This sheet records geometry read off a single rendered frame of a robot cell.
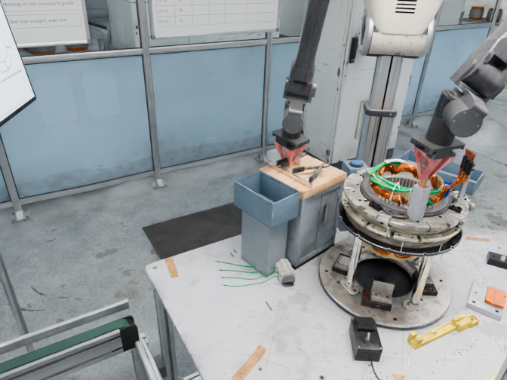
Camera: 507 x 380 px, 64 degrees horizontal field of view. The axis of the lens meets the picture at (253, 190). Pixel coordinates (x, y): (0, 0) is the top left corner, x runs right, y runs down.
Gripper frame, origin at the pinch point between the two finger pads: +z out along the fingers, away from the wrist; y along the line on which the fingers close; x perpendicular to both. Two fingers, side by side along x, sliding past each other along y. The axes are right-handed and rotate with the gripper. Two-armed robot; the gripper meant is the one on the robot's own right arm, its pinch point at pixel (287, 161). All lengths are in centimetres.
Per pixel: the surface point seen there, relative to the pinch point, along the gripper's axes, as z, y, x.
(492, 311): 25, 64, 20
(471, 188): 2, 42, 37
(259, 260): 24.5, 9.1, -18.3
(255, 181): 4.8, -3.0, -10.7
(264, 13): -1, -166, 141
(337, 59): 27, -117, 175
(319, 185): 1.0, 14.2, -1.2
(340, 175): 1.4, 13.9, 8.9
